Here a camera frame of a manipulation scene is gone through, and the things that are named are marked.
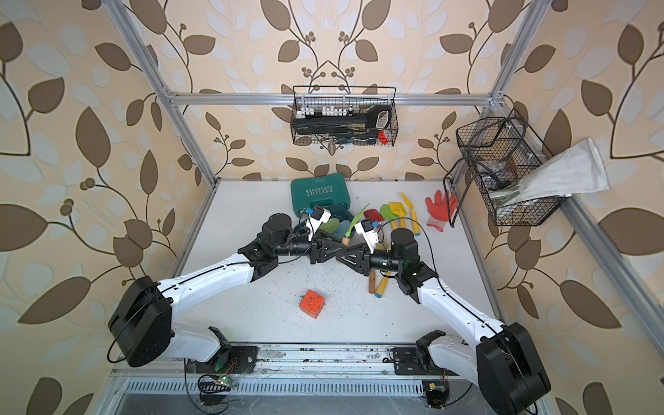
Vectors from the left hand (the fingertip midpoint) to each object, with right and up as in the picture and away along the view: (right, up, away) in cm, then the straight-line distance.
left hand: (346, 248), depth 69 cm
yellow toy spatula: (+23, +10, +39) cm, 46 cm away
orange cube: (-10, -19, +11) cm, 24 cm away
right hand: (-2, -3, +4) cm, 5 cm away
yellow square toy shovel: (+9, -15, +19) cm, 25 cm away
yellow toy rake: (+29, +8, +36) cm, 46 cm away
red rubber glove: (+43, +10, +44) cm, 63 cm away
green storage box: (-6, +18, +42) cm, 46 cm away
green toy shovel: (+17, +9, +36) cm, 41 cm away
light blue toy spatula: (0, +3, +33) cm, 33 cm away
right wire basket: (+52, +29, +17) cm, 62 cm away
